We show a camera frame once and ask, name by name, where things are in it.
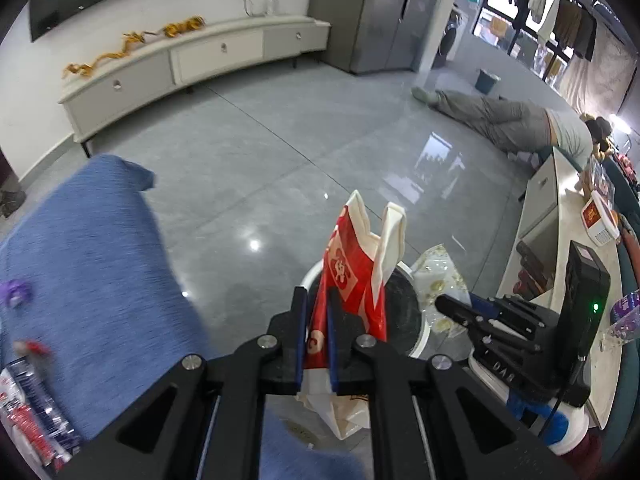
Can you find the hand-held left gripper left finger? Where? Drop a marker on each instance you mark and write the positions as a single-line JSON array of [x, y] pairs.
[[300, 345]]

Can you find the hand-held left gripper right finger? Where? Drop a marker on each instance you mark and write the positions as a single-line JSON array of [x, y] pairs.
[[333, 347]]

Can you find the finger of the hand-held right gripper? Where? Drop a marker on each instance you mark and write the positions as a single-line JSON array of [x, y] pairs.
[[520, 310], [452, 310]]

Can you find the white round trash bin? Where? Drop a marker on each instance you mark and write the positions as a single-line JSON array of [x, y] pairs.
[[402, 305]]

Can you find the red and white plastic bag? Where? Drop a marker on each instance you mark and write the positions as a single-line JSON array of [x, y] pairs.
[[345, 270]]

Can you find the clear wrapper with gold print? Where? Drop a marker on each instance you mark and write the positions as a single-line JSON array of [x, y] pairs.
[[440, 270]]

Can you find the purple label plastic bottle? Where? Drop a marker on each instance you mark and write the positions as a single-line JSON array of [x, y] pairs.
[[625, 315]]

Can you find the cream coffee table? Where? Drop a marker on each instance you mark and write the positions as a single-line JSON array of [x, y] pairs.
[[560, 240]]

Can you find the red and white box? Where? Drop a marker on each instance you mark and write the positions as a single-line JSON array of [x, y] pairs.
[[597, 220]]

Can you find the beige curtain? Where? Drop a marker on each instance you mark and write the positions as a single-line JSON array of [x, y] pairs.
[[600, 80]]

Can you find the blue bucket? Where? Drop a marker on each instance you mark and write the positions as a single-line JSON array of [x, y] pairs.
[[486, 81]]

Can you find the blue blanket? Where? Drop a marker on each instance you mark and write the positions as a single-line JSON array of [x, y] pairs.
[[90, 260]]

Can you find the dark hanging garment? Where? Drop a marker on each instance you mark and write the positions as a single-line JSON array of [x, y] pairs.
[[587, 35]]

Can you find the brown hanging garment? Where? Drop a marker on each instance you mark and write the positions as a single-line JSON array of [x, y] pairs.
[[567, 22]]

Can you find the small red wrapper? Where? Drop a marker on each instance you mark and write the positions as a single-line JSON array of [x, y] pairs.
[[32, 349]]

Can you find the red blue snack wrapper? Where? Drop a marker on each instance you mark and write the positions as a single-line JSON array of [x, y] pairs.
[[35, 415]]

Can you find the grey washing machine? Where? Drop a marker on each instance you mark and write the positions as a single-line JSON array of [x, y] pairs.
[[452, 35]]

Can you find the white hanging shirt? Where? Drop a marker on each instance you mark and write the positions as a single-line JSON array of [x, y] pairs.
[[542, 5]]

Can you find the small purple wrapper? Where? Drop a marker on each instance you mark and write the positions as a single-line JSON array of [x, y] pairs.
[[15, 294]]

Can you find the white television cabinet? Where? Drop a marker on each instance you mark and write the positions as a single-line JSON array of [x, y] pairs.
[[215, 55]]

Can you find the grey refrigerator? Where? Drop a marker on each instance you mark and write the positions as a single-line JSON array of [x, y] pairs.
[[380, 15]]

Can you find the golden dragon decoration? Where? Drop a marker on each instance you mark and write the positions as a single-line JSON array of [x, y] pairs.
[[182, 26]]

